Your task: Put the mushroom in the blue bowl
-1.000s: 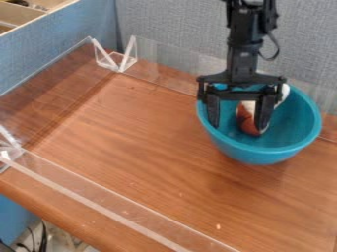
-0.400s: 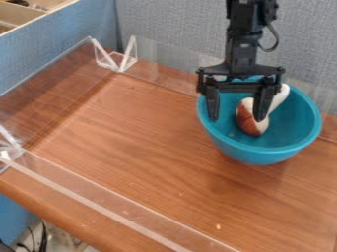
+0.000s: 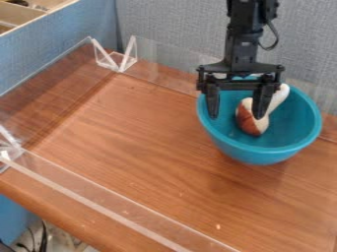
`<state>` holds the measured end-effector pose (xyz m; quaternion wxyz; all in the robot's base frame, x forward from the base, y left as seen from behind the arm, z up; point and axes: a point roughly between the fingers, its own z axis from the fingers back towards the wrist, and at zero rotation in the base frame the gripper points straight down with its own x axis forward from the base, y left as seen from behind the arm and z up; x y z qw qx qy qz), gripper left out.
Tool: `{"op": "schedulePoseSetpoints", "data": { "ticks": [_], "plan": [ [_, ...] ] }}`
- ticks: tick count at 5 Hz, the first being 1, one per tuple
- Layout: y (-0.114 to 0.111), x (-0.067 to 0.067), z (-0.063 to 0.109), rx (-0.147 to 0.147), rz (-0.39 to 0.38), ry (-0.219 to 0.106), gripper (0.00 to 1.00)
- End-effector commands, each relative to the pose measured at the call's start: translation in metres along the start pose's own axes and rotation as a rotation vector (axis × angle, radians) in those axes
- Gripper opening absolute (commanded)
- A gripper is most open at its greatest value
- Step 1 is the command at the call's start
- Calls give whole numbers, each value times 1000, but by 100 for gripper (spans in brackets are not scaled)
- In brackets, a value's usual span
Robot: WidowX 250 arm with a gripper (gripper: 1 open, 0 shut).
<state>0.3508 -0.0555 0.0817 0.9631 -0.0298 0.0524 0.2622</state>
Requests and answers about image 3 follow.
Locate clear acrylic barrier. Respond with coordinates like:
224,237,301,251
0,37,337,252

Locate black cables under table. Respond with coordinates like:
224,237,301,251
0,220,49,252

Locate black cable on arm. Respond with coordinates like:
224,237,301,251
258,20,282,52

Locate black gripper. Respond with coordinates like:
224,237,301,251
194,45,287,120

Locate blue plastic bowl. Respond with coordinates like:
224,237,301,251
196,86,322,165

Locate wooden shelf box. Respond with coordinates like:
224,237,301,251
0,0,80,37

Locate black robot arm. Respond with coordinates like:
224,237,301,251
196,0,285,119

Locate white brown toy mushroom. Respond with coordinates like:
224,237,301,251
234,83,293,138

